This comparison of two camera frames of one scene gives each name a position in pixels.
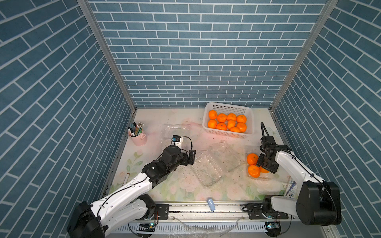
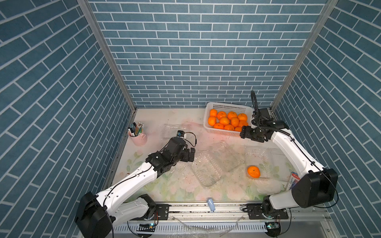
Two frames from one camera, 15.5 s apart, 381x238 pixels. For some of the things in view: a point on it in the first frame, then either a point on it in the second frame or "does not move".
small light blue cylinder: [210, 202] does not move
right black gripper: [270, 168] to [245, 133]
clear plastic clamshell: [209, 168] does not move
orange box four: [241, 118] does not move
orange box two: [231, 116] to [221, 114]
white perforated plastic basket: [228, 120] does not move
